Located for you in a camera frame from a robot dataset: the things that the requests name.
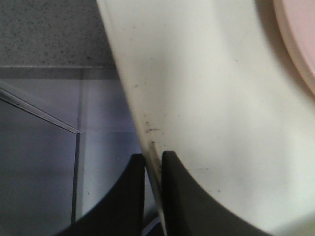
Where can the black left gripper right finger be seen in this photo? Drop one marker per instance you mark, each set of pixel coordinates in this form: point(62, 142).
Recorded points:
point(190, 211)

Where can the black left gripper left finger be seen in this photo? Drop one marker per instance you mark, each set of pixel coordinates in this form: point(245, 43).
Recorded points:
point(120, 211)

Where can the cream bear serving tray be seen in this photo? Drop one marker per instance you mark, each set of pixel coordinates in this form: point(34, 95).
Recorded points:
point(212, 81)

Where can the pink round plate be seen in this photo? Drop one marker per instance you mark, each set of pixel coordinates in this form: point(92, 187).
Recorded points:
point(296, 20)

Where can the grey cabinet door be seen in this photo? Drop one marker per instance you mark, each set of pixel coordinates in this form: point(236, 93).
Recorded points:
point(38, 141)

